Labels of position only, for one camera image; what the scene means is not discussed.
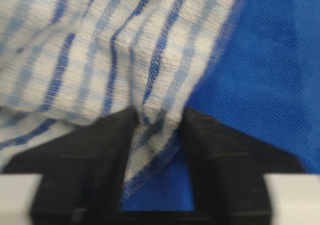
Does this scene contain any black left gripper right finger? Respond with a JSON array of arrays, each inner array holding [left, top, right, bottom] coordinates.
[[178, 108, 304, 225]]

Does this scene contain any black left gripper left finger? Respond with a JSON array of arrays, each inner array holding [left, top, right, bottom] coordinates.
[[1, 106, 138, 225]]

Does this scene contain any white blue striped towel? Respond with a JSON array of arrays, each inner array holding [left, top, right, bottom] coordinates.
[[0, 0, 236, 200]]

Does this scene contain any blue table cloth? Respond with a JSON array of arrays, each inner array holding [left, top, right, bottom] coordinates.
[[115, 0, 320, 211]]

